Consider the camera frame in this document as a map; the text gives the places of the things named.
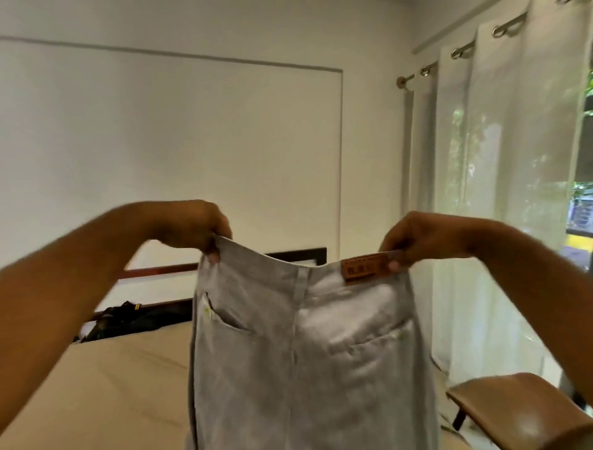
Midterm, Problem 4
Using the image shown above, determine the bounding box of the black slatted headboard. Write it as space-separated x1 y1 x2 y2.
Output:
82 245 329 328

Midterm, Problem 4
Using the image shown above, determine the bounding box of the person's right forearm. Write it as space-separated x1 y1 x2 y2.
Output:
463 219 593 405

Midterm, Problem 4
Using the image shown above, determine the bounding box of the person's right hand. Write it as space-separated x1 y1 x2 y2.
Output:
377 210 485 274

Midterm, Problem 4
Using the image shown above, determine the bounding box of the person's left forearm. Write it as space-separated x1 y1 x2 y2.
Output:
0 200 187 435

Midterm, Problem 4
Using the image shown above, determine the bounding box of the grey garment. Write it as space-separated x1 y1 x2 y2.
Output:
186 234 442 450

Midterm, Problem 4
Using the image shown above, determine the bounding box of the bed with taupe sheet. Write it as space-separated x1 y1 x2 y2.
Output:
0 318 476 450

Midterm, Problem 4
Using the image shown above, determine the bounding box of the brown chair with black legs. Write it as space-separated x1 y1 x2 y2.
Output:
445 371 593 450

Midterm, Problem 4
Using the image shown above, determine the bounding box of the person's left hand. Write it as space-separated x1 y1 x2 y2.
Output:
146 198 235 267

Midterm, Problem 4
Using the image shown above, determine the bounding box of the metal curtain rod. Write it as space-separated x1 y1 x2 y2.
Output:
395 0 578 91

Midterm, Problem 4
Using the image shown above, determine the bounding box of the black window frame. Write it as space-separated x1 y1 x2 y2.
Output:
563 56 593 272

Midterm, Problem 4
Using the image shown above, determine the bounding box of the sheer white curtain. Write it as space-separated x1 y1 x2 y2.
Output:
400 0 593 389

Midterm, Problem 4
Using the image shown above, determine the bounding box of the black bag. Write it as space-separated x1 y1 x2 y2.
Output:
78 299 196 345

